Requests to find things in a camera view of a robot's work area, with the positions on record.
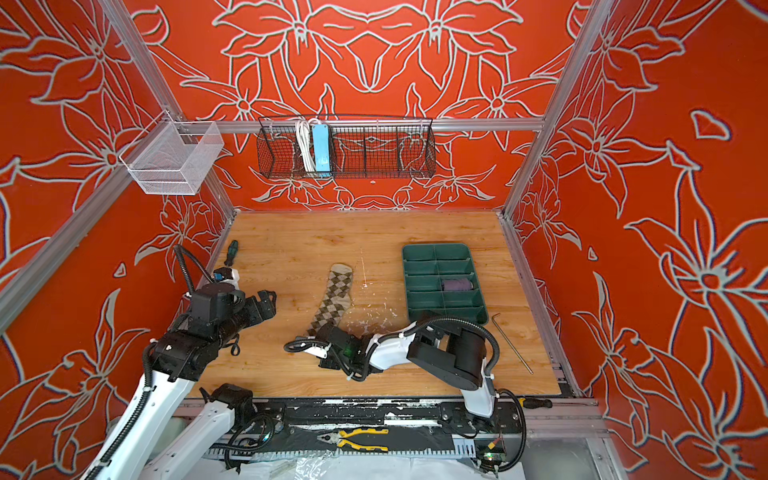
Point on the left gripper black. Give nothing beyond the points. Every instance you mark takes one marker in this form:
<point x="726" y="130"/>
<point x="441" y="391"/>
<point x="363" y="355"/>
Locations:
<point x="259" y="313"/>

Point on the green handle screwdriver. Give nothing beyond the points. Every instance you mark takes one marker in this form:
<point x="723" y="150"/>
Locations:
<point x="232" y="252"/>

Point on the yellow handle pliers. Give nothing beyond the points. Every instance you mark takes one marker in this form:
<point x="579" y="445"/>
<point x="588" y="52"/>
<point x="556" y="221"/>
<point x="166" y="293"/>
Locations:
<point x="351" y="439"/>

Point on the purple sock yellow cuff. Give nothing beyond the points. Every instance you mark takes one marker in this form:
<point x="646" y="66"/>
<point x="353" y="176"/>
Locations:
<point x="457" y="285"/>

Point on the beige argyle sock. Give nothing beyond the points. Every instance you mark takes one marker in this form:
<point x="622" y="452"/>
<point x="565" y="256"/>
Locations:
<point x="336" y="300"/>

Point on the green plastic divided tray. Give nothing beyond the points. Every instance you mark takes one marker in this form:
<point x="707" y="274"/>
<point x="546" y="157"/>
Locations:
<point x="440" y="280"/>

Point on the black allen key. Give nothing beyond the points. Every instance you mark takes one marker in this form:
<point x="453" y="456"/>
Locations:
<point x="510" y="344"/>

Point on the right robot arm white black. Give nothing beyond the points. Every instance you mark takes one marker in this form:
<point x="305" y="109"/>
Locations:
<point x="456" y="351"/>

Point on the white wire mesh basket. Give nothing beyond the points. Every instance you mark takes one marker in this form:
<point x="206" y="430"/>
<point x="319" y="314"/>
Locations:
<point x="174" y="158"/>

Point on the light blue box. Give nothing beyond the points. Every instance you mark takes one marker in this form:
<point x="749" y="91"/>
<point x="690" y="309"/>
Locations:
<point x="321" y="144"/>

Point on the black wire wall basket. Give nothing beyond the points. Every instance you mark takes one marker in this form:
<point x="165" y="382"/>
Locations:
<point x="361" y="147"/>

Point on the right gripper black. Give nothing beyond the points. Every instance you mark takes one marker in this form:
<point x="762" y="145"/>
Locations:
<point x="325" y="365"/>

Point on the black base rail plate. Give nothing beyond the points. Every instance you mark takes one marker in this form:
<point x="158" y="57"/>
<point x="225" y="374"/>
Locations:
<point x="446" y="413"/>

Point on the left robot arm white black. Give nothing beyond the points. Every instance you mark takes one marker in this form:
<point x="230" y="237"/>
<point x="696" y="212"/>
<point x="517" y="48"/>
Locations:
<point x="172" y="365"/>

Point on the white slotted cable duct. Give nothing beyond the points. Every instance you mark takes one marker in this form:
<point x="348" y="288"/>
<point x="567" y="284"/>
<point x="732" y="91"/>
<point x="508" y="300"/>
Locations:
<point x="458" y="449"/>

